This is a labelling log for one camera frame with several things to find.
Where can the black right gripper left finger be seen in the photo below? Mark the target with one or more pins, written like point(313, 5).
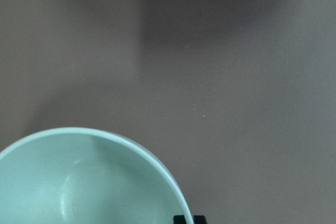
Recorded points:
point(179, 219)

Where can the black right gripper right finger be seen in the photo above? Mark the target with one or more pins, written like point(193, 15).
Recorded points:
point(199, 219)

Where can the mint green bowl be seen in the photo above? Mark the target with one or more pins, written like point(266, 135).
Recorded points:
point(80, 175)

